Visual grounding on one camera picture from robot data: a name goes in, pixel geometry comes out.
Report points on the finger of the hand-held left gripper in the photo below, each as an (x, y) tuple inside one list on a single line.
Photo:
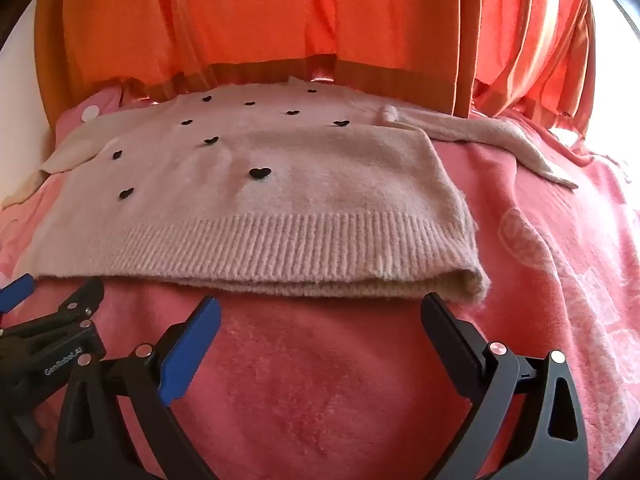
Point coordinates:
[(15, 292), (80, 300)]

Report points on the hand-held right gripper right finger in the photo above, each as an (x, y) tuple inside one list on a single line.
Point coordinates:
[(445, 332)]

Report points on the beige sweater with black hearts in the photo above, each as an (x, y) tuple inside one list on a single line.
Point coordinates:
[(300, 185)]

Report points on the pink patterned blanket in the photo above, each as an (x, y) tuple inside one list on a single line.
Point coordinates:
[(325, 385)]

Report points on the pink pillow with white dot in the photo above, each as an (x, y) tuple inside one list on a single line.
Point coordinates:
[(102, 102)]

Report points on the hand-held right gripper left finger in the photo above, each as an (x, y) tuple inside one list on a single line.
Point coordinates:
[(192, 350)]

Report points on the orange curtain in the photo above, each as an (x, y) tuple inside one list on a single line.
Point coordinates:
[(250, 20)]

